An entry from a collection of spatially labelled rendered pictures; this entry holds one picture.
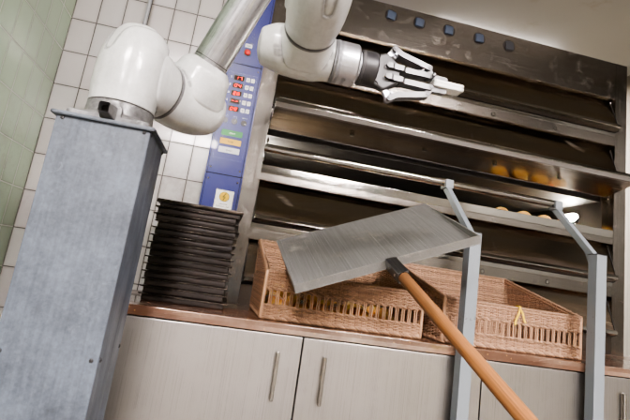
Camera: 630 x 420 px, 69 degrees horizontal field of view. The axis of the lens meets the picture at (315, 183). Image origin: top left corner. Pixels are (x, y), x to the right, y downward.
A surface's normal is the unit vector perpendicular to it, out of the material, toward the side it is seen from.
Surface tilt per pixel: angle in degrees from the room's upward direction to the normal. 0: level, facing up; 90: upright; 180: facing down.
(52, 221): 90
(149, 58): 87
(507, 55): 90
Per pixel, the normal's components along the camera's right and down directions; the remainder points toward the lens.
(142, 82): 0.75, 0.03
